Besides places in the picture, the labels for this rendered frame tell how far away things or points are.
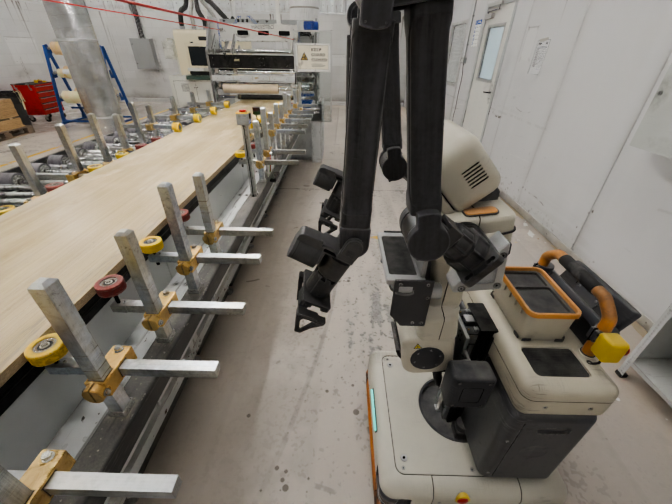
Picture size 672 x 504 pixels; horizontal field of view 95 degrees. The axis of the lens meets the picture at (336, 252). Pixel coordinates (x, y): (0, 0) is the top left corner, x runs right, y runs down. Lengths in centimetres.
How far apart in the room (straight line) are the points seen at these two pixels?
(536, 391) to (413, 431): 58
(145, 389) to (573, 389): 116
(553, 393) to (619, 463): 109
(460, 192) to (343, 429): 130
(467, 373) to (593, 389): 30
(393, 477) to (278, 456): 57
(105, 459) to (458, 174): 105
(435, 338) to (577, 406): 39
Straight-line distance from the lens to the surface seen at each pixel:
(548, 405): 107
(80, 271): 133
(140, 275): 105
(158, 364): 97
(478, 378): 104
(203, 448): 178
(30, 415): 119
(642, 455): 219
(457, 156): 71
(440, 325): 96
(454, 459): 143
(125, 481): 85
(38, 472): 94
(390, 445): 140
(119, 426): 108
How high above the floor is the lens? 153
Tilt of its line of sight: 33 degrees down
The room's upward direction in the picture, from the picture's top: 1 degrees clockwise
